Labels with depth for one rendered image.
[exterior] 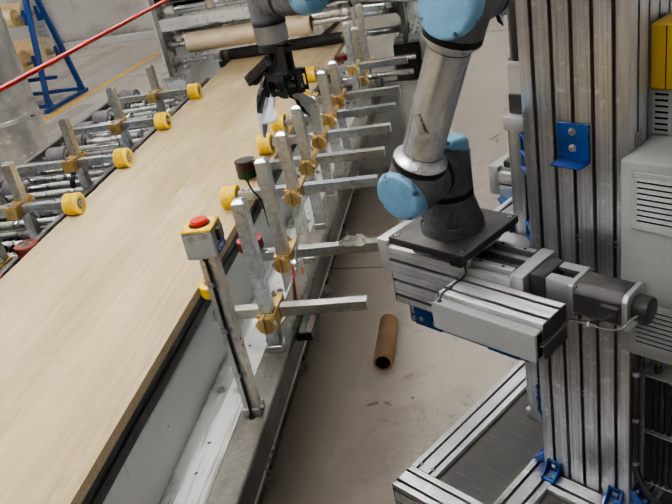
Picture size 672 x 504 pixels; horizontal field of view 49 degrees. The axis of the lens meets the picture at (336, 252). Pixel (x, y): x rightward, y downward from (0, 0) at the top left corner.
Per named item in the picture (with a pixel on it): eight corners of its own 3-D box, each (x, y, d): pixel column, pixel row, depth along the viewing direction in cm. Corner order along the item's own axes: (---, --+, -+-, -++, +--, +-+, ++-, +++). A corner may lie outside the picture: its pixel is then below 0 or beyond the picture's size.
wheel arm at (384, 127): (391, 129, 280) (390, 120, 278) (390, 133, 277) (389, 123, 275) (266, 145, 291) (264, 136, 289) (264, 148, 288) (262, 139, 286)
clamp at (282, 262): (300, 251, 228) (297, 236, 226) (291, 273, 216) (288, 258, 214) (283, 252, 229) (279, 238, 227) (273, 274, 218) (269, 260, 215)
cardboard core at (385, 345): (396, 313, 324) (391, 354, 298) (399, 328, 327) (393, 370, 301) (378, 314, 325) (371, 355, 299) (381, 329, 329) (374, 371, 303)
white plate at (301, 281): (309, 282, 234) (302, 255, 230) (293, 329, 212) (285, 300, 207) (307, 282, 235) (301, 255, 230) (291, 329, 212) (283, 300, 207)
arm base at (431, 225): (497, 218, 176) (493, 180, 171) (459, 246, 167) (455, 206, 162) (446, 207, 186) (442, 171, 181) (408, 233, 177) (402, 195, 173)
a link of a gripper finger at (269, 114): (267, 136, 166) (278, 96, 166) (251, 133, 170) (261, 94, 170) (277, 139, 168) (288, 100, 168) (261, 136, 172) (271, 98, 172)
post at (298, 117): (327, 228, 272) (301, 102, 250) (326, 232, 268) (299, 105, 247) (318, 229, 272) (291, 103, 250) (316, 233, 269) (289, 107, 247)
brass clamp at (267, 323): (288, 306, 208) (284, 291, 206) (278, 334, 197) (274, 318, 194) (267, 308, 210) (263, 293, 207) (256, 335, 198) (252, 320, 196)
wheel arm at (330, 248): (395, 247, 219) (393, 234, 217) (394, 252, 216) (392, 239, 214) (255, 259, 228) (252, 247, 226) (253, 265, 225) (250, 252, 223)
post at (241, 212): (286, 350, 207) (246, 194, 185) (283, 357, 204) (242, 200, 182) (274, 351, 208) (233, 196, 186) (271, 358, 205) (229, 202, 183)
